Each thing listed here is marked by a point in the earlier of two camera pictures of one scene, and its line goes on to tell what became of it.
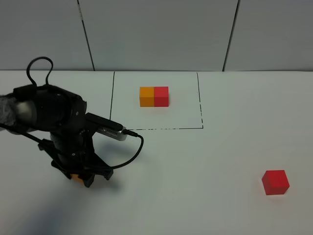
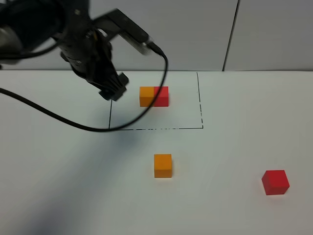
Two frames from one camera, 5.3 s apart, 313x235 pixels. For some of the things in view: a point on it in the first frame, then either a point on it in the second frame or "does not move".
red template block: (161, 96) does not move
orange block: (75, 176) to (163, 166)
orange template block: (146, 96) does not move
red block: (275, 182) does not move
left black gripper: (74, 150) to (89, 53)
